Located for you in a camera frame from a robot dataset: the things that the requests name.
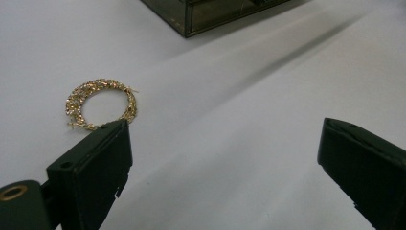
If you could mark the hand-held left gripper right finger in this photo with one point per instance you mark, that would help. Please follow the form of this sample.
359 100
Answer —
370 169

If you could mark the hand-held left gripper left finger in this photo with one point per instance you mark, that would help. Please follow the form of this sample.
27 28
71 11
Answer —
92 172

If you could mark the dark glass jewelry box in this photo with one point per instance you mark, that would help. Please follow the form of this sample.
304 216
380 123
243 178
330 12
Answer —
204 14

